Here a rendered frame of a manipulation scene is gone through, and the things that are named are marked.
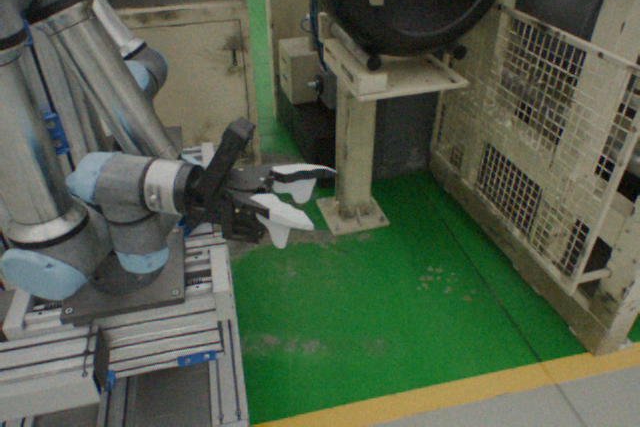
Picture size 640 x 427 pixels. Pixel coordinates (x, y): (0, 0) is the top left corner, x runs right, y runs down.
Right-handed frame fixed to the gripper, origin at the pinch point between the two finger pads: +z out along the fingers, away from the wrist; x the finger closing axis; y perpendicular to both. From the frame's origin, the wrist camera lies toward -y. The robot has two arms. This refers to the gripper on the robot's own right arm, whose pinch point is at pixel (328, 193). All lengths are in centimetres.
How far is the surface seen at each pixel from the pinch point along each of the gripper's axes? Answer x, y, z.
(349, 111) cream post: -129, 33, -17
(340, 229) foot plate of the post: -130, 88, -19
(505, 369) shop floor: -75, 97, 47
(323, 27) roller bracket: -117, 0, -26
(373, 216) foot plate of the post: -143, 86, -6
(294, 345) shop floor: -69, 98, -23
